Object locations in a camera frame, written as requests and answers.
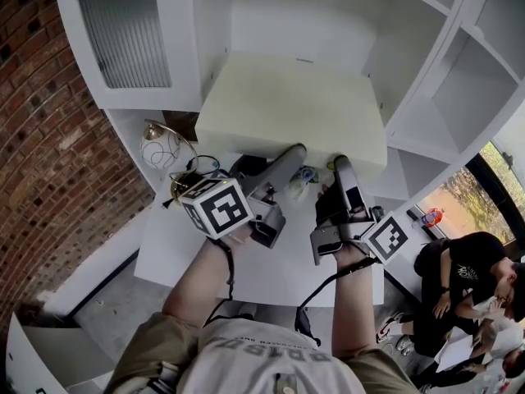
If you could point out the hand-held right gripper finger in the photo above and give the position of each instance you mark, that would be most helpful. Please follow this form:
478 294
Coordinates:
346 175

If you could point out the black waist pouch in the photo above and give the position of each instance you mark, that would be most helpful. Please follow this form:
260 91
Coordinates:
307 326

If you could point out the person's white shirt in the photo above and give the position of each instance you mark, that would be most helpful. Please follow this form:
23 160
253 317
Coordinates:
262 359

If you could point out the black framed window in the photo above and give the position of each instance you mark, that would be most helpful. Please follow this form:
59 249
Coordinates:
471 195

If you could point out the person's khaki jacket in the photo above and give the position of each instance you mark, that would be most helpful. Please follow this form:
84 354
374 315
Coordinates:
156 343

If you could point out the red drink bottle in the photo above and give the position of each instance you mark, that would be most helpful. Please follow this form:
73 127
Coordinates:
436 216

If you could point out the person's left forearm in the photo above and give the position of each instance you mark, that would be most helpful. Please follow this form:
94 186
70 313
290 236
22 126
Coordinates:
197 281

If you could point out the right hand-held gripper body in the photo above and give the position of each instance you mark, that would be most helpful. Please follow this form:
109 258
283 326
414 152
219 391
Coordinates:
387 238

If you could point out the person's right forearm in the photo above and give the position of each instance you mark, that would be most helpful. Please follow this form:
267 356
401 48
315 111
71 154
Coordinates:
354 302

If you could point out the pale green box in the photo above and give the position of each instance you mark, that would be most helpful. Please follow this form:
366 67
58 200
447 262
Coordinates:
287 109

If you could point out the white shelf cabinet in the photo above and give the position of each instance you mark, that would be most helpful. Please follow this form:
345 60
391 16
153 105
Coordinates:
410 76

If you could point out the white paper sheet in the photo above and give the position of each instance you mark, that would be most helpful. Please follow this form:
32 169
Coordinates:
455 353

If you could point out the clear bottle blue label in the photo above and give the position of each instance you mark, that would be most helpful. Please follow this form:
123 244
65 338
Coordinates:
427 220

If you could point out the white globe lamp gold arc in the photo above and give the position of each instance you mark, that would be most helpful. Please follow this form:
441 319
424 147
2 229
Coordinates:
158 150

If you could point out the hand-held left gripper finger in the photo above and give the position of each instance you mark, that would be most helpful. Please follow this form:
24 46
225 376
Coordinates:
279 170

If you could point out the black backpack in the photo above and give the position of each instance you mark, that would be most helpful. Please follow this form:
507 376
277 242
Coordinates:
423 259

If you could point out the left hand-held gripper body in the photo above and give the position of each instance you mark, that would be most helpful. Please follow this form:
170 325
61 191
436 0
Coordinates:
221 209

